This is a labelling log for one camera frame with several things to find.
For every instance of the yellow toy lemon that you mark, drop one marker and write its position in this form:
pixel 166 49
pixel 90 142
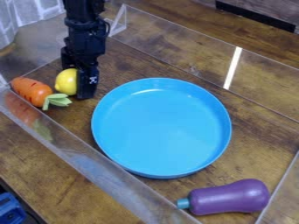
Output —
pixel 66 83

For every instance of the blue plastic object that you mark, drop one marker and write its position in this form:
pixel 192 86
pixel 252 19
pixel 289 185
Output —
pixel 12 213

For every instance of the white lattice curtain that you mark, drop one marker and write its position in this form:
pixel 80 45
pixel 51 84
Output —
pixel 23 12

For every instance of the orange toy carrot green leaves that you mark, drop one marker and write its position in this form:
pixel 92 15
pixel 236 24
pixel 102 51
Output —
pixel 38 93

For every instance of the purple toy eggplant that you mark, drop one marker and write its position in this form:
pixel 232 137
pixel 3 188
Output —
pixel 244 196

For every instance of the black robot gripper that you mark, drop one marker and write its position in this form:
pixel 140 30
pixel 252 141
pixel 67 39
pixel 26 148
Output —
pixel 88 31

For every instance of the dark wooden furniture edge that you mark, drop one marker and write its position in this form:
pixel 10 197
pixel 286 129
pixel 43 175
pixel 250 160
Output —
pixel 255 16

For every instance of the clear acrylic barrier wall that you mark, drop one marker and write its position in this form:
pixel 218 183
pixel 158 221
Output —
pixel 240 60

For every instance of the blue round plastic tray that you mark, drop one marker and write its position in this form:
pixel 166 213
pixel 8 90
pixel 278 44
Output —
pixel 162 127

